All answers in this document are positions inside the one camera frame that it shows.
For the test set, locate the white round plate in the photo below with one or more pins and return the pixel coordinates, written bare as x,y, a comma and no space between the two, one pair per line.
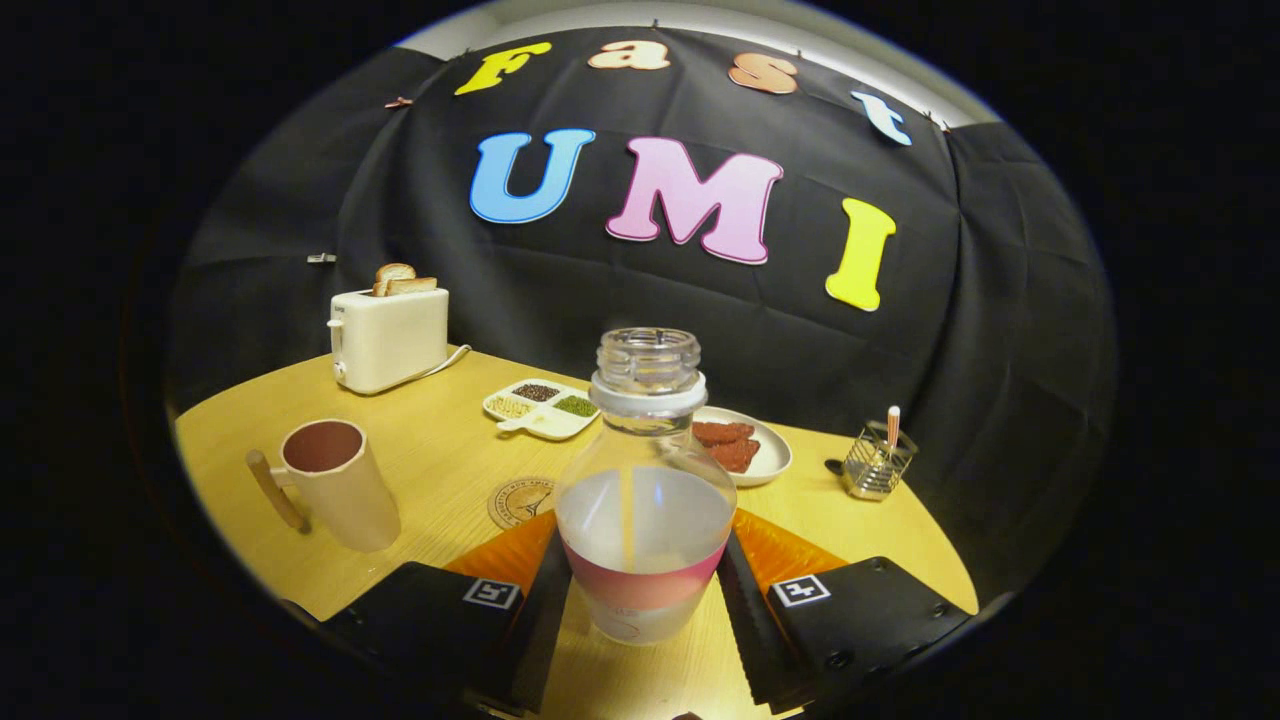
772,455

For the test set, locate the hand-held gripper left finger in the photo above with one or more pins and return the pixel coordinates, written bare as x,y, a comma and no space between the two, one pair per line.
535,640

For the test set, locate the pink stick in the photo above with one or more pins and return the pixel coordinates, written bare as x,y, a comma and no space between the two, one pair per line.
893,425

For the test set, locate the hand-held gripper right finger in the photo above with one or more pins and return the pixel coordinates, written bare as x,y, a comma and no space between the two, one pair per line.
750,640

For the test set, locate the round wooden coaster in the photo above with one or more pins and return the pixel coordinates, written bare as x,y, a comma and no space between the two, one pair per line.
515,500

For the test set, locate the toast slice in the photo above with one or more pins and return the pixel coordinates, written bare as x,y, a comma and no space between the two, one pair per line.
412,286
392,273

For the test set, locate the white divided dish with grains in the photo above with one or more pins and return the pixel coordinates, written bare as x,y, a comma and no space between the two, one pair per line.
545,422

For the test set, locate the red meat piece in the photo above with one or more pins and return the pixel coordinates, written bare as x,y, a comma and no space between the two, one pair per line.
737,455
722,433

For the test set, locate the clear juice bottle pink label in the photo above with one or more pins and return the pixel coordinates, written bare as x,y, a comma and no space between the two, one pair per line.
645,530

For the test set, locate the wooden table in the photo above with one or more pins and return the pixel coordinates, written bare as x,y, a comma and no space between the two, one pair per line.
440,470

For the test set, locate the white toaster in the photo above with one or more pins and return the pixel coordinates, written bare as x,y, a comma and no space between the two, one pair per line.
395,340

